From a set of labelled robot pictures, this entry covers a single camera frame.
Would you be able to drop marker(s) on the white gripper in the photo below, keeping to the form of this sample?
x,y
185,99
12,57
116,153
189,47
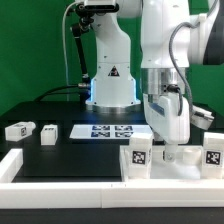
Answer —
x,y
163,118

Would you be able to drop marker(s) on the white square table top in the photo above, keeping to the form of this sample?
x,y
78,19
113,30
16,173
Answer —
x,y
187,164

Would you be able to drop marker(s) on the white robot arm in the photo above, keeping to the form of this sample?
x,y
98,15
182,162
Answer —
x,y
171,39

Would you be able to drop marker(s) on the white sheet with tags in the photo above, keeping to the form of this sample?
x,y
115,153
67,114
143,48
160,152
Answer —
x,y
84,131

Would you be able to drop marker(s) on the white U-shaped fence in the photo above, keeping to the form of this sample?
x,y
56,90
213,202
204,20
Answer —
x,y
153,193

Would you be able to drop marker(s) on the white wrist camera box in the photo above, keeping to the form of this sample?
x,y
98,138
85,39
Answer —
x,y
201,118

